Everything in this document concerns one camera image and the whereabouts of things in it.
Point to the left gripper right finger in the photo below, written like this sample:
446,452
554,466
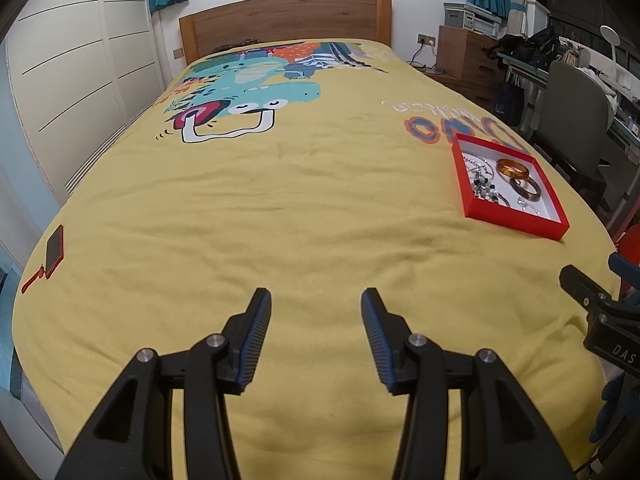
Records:
386,334

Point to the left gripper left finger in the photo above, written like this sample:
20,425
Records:
245,334

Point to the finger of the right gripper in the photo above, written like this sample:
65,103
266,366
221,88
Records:
586,292
627,271

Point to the dark brown wooden bangle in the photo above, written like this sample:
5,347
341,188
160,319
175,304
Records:
526,188

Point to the amber translucent bangle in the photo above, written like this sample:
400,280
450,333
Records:
512,169

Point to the silver wristwatch blue dial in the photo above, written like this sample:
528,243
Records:
497,198

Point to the red jewelry box tray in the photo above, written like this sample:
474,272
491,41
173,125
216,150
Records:
475,161

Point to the gloved right hand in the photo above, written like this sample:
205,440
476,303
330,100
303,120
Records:
620,395

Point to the grey desk chair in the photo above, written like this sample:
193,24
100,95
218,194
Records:
572,128

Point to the yellow dinosaur bedspread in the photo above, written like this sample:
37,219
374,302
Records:
315,170

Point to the cluttered desk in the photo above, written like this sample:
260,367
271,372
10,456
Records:
538,52

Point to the white desk lamp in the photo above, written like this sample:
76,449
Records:
612,38

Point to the wooden nightstand drawers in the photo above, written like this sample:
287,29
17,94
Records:
462,65

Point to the white printer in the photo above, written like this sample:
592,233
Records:
467,16

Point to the white wardrobe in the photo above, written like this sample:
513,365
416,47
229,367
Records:
81,73

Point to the wooden headboard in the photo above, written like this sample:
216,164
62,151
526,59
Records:
278,20

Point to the red smartphone with strap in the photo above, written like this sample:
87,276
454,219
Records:
55,253

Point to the wall power socket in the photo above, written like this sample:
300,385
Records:
428,40

